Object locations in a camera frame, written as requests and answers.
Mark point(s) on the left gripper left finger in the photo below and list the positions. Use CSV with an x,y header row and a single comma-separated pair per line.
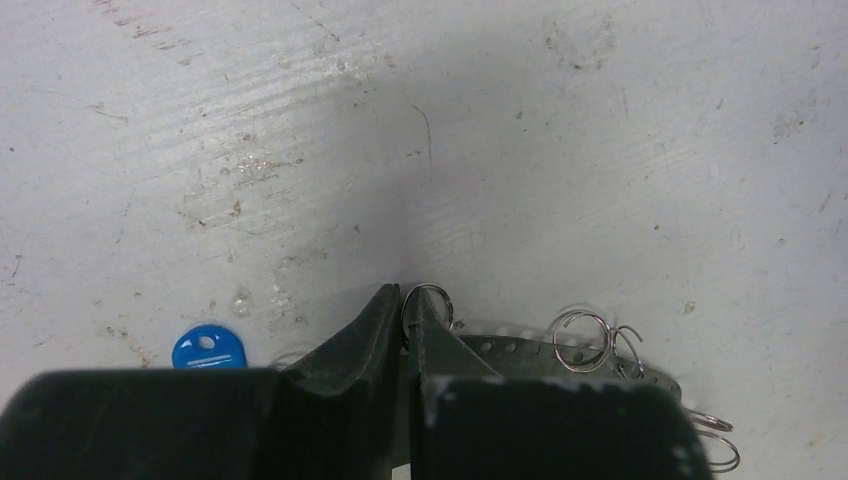
x,y
330,415

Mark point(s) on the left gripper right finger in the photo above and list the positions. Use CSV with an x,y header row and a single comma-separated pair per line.
x,y
469,421

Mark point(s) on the blue-headed key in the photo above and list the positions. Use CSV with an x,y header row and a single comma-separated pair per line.
x,y
209,346

